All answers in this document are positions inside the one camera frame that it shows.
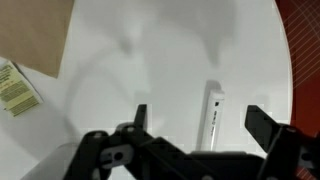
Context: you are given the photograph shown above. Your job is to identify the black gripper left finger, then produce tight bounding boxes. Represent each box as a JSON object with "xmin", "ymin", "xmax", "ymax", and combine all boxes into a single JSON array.
[{"xmin": 133, "ymin": 104, "xmax": 148, "ymax": 133}]

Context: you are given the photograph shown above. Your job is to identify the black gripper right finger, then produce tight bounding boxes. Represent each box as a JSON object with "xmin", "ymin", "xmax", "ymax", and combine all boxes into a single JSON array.
[{"xmin": 244, "ymin": 105, "xmax": 282, "ymax": 153}]

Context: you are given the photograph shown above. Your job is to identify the black and white marker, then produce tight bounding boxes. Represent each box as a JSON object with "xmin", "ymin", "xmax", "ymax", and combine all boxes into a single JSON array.
[{"xmin": 199, "ymin": 88, "xmax": 225, "ymax": 152}]

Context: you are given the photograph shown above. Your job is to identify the orange patterned sofa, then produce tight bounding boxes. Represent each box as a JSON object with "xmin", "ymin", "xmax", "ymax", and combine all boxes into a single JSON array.
[{"xmin": 274, "ymin": 0, "xmax": 320, "ymax": 180}]

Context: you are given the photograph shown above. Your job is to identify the yellow green tea bag packet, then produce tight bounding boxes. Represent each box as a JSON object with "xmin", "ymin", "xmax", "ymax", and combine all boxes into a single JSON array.
[{"xmin": 0, "ymin": 60, "xmax": 45, "ymax": 118}]

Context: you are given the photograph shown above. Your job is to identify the brown paper napkin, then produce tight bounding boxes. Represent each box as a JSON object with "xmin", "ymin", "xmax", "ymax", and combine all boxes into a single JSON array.
[{"xmin": 0, "ymin": 0, "xmax": 75, "ymax": 79}]

